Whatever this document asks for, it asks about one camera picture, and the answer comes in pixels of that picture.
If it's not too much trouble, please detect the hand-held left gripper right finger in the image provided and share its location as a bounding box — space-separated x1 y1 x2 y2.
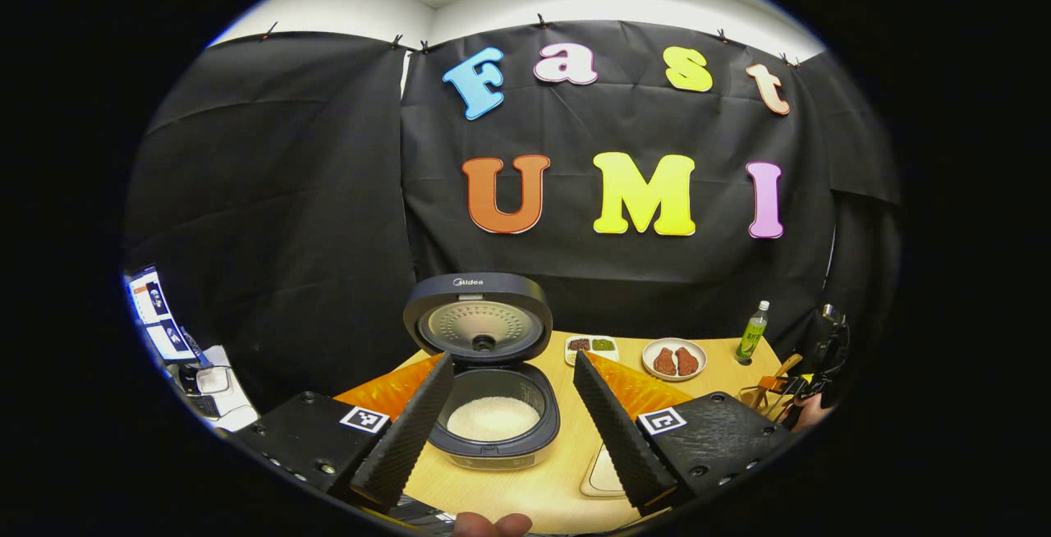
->
572 350 797 517

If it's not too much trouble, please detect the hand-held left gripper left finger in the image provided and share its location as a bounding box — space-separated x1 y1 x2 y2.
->
234 352 455 513

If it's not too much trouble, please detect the wooden spoon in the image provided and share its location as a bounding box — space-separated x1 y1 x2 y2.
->
760 354 804 394

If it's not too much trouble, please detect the clear rice tray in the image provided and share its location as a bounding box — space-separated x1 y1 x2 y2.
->
581 443 631 498

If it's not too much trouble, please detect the white rice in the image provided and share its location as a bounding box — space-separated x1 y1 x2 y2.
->
446 396 541 442

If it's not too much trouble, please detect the dark grey rice cooker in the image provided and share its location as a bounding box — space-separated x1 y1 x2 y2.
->
402 272 562 470

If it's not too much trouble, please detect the green drink bottle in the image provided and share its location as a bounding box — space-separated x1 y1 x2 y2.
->
736 301 771 364

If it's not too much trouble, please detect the white divided dish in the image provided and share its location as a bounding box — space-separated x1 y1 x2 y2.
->
564 335 620 367

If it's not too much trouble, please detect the white round plate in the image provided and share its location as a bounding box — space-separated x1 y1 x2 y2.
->
641 337 708 382

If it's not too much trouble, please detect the white device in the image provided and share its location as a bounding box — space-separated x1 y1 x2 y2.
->
177 346 259 431

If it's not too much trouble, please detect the black backdrop cloth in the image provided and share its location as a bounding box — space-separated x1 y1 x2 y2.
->
123 20 904 415

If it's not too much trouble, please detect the computer monitor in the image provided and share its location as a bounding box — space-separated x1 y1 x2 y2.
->
125 266 198 364

